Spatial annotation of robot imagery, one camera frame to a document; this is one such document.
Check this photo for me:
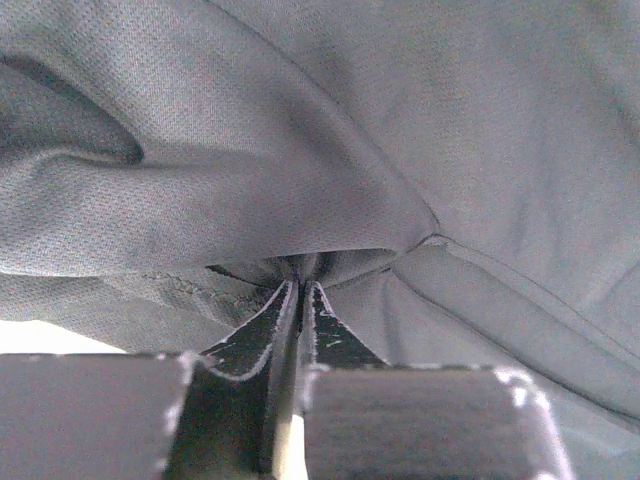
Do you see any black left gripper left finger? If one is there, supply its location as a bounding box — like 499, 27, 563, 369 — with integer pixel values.
1, 280, 299, 479

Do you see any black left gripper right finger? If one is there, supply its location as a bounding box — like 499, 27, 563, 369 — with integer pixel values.
299, 282, 574, 479

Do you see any black t-shirt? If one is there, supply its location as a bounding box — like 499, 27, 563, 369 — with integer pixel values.
1, 1, 639, 479

